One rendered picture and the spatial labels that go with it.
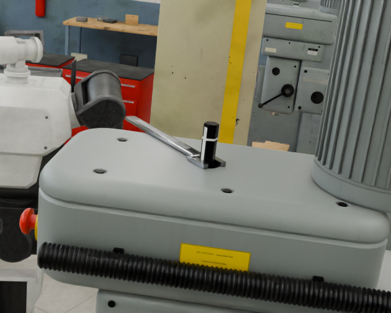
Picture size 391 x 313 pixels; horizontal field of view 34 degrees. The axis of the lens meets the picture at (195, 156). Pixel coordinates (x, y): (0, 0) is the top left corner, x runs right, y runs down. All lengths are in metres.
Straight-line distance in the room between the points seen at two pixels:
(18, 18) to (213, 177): 9.80
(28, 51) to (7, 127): 0.19
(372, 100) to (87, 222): 0.39
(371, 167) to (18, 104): 0.97
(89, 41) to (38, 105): 8.73
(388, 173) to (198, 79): 1.88
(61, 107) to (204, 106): 1.17
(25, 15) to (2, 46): 8.96
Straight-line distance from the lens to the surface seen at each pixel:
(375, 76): 0.81
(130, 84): 5.54
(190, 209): 0.80
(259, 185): 0.86
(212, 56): 2.62
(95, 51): 10.29
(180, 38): 2.63
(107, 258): 0.82
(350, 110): 0.83
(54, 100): 1.59
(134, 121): 1.06
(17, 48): 1.60
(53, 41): 10.46
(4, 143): 1.61
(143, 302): 0.89
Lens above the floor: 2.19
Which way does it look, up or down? 19 degrees down
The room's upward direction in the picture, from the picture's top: 6 degrees clockwise
